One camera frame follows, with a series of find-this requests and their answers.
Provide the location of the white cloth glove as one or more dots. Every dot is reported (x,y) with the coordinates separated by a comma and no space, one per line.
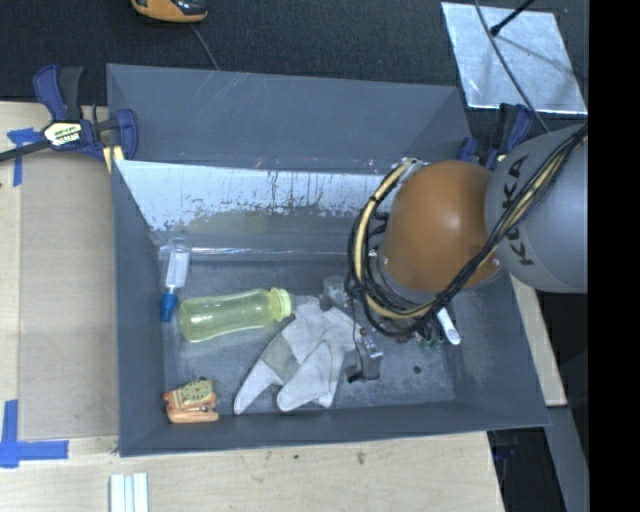
(310,350)

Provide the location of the pale wood board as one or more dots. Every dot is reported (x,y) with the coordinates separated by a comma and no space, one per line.
(67,300)

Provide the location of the yellow clear plastic bottle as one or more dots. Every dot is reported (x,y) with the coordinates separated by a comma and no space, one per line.
(230,314)

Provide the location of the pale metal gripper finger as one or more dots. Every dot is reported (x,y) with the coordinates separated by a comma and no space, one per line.
(371,356)
(334,294)

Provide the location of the orange toy telephone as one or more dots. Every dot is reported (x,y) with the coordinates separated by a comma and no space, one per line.
(192,402)

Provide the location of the clear syringe with blue tip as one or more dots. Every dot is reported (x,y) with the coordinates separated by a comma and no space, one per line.
(176,270)

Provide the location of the grey metal bin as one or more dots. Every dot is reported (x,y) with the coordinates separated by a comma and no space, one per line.
(280,120)

